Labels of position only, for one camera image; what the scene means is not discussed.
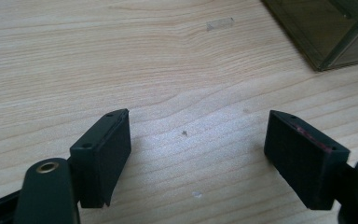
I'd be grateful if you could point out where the brown transparent acrylic drawer box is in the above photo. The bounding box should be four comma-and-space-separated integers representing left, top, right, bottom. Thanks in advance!
261, 0, 358, 73

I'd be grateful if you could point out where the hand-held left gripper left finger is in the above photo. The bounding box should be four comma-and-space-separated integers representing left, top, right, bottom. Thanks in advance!
69, 108, 132, 209

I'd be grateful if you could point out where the clear tape piece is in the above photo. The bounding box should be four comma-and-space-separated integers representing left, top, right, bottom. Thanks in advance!
205, 17, 236, 33

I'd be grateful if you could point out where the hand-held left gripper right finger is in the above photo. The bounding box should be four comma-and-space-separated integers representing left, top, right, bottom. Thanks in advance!
263, 109, 351, 211

